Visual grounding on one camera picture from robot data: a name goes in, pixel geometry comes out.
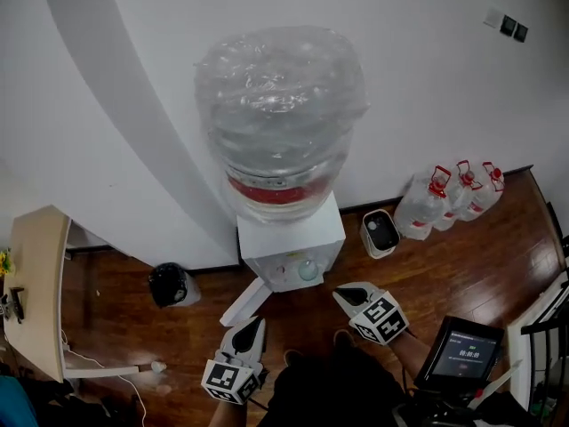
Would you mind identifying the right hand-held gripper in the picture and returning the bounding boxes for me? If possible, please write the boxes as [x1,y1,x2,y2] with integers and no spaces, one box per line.
[332,281,410,346]

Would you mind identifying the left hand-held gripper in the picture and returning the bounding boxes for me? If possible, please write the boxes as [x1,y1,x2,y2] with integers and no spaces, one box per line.
[201,316,268,406]

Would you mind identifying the green cup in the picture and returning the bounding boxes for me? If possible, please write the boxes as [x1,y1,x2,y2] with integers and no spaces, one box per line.
[297,259,323,283]

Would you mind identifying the white water dispenser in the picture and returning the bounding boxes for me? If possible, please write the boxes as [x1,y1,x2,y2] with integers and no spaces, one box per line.
[219,191,348,328]

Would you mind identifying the person's right forearm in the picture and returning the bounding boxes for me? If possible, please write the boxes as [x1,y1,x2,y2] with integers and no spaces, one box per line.
[385,331,433,381]

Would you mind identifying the person's left forearm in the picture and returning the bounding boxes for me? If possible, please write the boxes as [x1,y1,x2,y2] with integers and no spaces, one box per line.
[207,397,246,427]

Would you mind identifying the large clear water jug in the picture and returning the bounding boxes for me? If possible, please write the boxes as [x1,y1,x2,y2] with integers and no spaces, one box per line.
[193,25,372,227]

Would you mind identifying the small white heater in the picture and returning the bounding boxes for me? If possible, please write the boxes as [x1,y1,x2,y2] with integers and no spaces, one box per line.
[360,208,400,260]

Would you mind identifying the grey bin with black bag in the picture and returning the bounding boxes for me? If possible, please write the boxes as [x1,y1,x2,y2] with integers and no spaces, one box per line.
[148,262,203,310]

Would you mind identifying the person's black clothing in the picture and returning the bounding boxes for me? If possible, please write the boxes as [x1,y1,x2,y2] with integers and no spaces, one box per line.
[256,342,417,427]

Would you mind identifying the black tablet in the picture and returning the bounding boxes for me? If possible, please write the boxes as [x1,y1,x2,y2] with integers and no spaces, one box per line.
[413,315,506,393]

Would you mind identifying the black and white metal rack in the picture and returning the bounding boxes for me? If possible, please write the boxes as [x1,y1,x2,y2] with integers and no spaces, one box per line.
[505,232,569,427]

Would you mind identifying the light wooden desk white legs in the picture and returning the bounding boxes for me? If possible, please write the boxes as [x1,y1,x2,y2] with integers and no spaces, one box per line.
[7,205,140,384]

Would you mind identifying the black stand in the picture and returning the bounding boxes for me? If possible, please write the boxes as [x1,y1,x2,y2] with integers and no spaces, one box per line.
[8,286,26,325]

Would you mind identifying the clear water bottle red handle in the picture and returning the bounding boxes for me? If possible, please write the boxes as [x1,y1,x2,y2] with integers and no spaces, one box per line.
[392,165,453,241]
[457,161,506,222]
[433,159,484,232]

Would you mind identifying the white cable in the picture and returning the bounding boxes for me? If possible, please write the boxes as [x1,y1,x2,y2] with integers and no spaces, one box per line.
[60,326,148,427]

